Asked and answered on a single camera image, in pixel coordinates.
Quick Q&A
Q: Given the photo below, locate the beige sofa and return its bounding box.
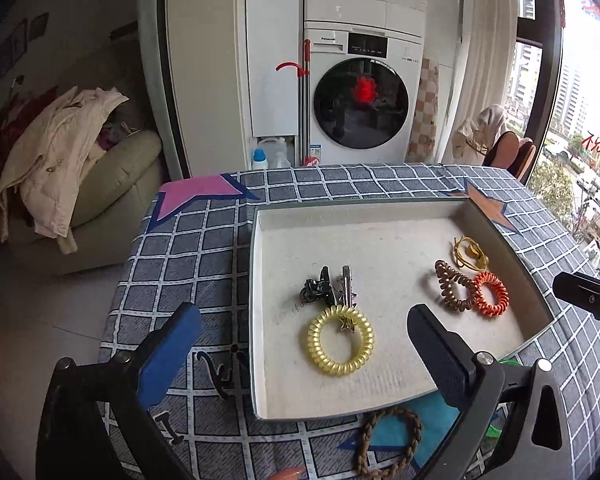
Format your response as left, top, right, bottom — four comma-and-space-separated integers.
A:
10, 130, 166, 276

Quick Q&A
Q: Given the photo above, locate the black hair claw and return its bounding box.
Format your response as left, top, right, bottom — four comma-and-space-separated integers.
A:
300, 266, 337, 307

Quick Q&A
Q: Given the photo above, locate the silver metal hair clip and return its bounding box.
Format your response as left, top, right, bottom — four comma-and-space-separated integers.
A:
332, 265, 358, 333

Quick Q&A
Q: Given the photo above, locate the cream jacket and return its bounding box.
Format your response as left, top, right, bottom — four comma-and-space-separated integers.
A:
0, 86, 131, 253

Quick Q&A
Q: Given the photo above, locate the green translucent bangle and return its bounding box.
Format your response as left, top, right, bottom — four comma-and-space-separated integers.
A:
482, 357, 518, 441

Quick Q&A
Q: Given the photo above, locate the brown braided bracelet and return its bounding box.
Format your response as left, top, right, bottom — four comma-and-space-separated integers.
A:
355, 406, 423, 478

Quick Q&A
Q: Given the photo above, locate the white washing machine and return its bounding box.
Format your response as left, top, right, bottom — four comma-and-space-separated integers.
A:
302, 20, 426, 166

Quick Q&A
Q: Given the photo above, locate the checkered panel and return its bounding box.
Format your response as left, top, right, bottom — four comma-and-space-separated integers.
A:
407, 57, 440, 163

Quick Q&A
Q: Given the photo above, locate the grey tray box white inside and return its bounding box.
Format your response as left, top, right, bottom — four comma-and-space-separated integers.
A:
248, 196, 556, 421

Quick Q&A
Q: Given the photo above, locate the mop with red handle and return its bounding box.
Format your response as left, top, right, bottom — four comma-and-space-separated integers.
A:
275, 39, 313, 166

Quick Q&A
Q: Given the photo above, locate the gold elastic hair tie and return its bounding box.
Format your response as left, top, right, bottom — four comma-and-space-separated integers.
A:
450, 235, 491, 268

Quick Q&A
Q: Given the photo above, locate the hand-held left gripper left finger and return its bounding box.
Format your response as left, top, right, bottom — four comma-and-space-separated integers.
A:
36, 302, 202, 480

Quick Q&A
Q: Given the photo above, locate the yellow spiral hair tie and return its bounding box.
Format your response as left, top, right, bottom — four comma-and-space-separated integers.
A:
307, 305, 375, 377

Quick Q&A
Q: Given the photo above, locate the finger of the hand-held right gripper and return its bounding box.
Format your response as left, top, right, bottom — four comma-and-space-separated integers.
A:
552, 271, 600, 333

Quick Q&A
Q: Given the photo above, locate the brown chair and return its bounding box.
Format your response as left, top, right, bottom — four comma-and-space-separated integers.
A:
482, 131, 521, 168
515, 140, 537, 183

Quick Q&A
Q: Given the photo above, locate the orange spiral hair tie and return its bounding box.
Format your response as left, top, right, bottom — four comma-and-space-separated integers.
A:
472, 271, 509, 319

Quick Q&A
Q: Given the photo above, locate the brown spiral hair tie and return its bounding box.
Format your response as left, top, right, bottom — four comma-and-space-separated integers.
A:
434, 260, 481, 311

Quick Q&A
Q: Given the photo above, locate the white detergent bottle blue cap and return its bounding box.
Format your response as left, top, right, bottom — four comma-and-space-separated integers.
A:
252, 137, 287, 171

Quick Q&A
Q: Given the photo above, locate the pile of red clothing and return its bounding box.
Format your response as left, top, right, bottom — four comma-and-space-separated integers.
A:
0, 87, 61, 238

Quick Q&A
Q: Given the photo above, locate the beige cloth on chair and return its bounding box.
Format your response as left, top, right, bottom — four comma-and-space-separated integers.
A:
452, 104, 508, 165

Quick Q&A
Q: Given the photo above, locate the large picture frame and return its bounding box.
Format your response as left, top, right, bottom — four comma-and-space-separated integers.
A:
0, 19, 28, 73

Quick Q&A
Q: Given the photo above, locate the grey checked tablecloth with stars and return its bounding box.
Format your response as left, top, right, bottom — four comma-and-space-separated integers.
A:
97, 164, 600, 480

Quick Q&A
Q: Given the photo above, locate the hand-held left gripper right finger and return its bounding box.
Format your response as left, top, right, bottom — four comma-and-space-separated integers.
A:
406, 304, 573, 480

